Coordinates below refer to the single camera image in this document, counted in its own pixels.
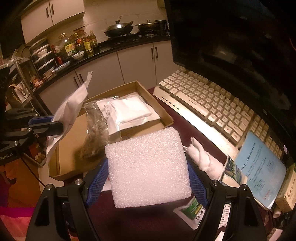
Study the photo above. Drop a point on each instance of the light blue booklet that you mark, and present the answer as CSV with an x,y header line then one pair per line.
x,y
265,172

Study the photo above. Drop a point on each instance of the white green medicine box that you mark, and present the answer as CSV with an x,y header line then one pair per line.
x,y
285,199

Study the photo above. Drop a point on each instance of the white plastic bag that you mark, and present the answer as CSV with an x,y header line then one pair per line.
x,y
67,114

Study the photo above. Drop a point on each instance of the colourful floral snack pouch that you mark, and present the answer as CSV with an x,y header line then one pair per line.
x,y
231,175

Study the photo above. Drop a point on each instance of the white gauze packet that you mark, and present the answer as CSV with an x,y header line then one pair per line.
x,y
125,112

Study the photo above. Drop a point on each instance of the white pill bottle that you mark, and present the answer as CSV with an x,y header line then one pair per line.
x,y
276,212

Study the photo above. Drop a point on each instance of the cardboard box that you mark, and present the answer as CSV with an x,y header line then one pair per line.
x,y
66,162

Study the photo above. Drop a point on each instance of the green white granule sachet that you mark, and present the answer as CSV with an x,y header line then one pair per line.
x,y
192,214

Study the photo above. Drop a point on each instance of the white foam block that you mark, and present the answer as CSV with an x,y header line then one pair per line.
x,y
148,170

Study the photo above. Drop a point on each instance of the dark red cloth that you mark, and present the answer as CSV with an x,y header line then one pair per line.
x,y
157,222

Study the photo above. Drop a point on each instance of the black wok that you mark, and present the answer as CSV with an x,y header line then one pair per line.
x,y
119,28

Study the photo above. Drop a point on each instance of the black cooking pot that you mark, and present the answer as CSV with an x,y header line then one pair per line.
x,y
148,27

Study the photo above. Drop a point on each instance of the white towel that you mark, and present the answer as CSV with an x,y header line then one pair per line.
x,y
204,160

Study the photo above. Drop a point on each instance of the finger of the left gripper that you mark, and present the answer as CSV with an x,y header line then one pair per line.
x,y
44,126

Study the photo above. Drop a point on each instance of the clear bag of dried herbs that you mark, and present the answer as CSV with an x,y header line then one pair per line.
x,y
97,135

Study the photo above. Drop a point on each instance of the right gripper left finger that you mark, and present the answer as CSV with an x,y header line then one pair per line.
x,y
61,210

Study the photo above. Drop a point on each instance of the white keyboard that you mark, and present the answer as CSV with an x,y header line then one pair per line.
x,y
221,117

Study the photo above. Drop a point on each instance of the dish rack with plates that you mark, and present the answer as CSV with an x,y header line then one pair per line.
x,y
42,56

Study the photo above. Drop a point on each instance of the cooking oil bottle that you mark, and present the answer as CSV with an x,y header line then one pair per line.
x,y
67,46

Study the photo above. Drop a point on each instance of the black TCL monitor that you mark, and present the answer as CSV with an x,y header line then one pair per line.
x,y
247,47

